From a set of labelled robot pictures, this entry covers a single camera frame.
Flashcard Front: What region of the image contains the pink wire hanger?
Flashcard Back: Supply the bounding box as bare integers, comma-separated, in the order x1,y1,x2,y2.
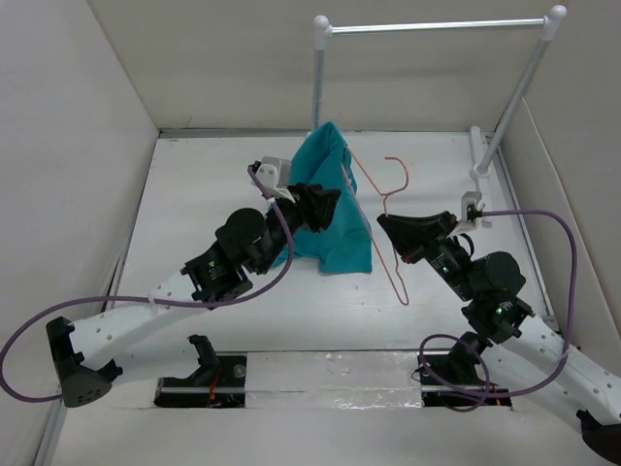
342,149,410,307

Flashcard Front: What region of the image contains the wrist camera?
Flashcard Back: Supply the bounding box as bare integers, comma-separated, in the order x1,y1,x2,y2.
455,190,492,234
250,156,293,201

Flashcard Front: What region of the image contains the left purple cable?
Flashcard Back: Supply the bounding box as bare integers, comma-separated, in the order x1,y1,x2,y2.
0,167,295,402

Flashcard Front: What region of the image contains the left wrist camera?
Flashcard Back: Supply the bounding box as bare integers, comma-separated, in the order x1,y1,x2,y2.
250,156,293,201

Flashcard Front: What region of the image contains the teal t shirt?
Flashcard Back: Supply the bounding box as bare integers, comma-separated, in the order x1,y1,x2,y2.
290,122,373,275

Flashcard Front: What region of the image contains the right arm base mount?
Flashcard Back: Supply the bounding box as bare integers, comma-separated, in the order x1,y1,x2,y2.
411,331,512,413

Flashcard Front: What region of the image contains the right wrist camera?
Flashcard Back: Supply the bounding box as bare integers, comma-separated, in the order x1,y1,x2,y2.
455,190,492,234

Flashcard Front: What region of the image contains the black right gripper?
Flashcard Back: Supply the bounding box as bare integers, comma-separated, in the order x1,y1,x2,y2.
376,209,476,300

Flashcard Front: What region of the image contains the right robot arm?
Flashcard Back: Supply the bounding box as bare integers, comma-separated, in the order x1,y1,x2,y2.
377,212,620,464

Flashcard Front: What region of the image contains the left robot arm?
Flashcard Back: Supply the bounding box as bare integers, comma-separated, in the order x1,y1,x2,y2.
46,183,341,408

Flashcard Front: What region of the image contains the purple cable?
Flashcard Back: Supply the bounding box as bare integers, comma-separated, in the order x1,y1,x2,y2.
0,167,295,402
419,209,578,412

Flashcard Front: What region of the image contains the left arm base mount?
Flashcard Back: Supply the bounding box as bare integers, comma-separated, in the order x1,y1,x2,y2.
153,335,247,410

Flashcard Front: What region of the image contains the white clothes rack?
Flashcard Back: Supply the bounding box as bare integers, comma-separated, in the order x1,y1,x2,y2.
305,4,568,229

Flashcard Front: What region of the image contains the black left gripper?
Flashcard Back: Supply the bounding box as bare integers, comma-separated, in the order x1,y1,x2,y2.
253,182,338,276

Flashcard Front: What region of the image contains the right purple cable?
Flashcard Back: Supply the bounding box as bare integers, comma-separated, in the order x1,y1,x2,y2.
419,209,578,412

